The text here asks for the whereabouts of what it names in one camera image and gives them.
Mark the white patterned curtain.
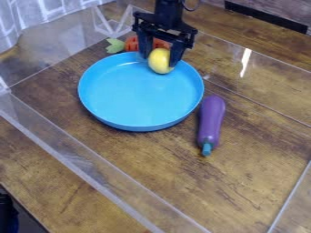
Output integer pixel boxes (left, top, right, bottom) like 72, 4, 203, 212
0, 0, 122, 54

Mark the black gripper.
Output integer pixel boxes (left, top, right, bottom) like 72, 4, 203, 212
133, 10, 198, 67

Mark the purple toy eggplant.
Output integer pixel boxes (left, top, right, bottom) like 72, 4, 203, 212
197, 95, 226, 157

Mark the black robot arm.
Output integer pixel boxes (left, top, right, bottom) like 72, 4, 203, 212
133, 0, 198, 67

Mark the black bar in background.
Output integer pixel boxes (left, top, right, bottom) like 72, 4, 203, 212
225, 0, 309, 35

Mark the yellow lemon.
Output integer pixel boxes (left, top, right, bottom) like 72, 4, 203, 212
149, 48, 173, 75

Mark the black cable loop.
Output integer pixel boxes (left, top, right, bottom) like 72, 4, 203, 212
182, 0, 202, 13

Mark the blue round tray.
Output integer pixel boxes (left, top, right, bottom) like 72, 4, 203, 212
78, 52, 205, 132

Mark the orange toy carrot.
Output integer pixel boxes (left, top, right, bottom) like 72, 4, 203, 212
106, 35, 170, 54

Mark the clear acrylic enclosure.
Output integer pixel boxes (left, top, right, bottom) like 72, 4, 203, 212
0, 4, 311, 233

